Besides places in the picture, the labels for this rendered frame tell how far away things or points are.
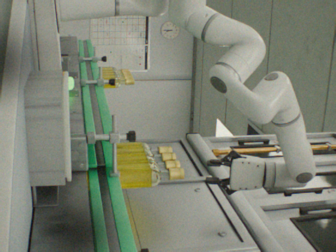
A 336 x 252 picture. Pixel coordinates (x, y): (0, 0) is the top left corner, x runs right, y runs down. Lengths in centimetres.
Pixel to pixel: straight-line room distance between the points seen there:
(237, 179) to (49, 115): 64
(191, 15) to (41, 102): 45
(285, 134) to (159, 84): 625
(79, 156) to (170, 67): 625
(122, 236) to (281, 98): 51
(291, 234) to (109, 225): 63
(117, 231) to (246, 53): 54
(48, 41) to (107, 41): 601
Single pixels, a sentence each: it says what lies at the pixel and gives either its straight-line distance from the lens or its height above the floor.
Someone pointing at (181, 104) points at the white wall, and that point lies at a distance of 763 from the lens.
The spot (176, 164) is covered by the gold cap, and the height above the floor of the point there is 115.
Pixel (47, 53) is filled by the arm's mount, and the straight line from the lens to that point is 125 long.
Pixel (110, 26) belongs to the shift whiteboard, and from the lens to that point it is 720.
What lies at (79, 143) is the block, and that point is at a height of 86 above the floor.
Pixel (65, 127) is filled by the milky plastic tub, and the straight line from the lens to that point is 102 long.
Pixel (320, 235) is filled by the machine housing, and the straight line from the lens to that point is 151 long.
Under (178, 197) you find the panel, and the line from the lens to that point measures 154.
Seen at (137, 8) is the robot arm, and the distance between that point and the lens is 128.
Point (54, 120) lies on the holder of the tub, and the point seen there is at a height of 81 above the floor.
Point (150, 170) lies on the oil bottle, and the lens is 136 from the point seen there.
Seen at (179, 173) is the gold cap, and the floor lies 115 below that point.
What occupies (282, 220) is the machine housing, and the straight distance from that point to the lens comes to 155.
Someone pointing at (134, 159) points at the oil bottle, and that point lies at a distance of 143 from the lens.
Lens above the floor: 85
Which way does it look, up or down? 11 degrees up
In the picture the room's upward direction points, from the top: 88 degrees clockwise
